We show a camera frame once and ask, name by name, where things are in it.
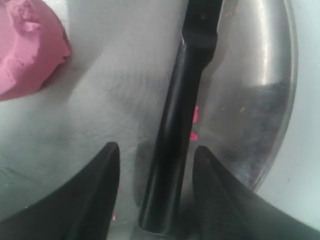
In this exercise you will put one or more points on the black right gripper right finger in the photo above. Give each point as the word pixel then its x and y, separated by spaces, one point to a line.
pixel 227 210

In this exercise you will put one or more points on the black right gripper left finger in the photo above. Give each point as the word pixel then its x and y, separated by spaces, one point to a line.
pixel 82 209

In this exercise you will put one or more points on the black knife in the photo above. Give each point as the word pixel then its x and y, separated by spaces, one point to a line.
pixel 199 38

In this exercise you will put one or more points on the pink dough lump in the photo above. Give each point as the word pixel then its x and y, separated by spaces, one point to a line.
pixel 33 44

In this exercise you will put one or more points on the round steel tray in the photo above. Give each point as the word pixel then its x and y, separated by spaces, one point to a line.
pixel 113 88

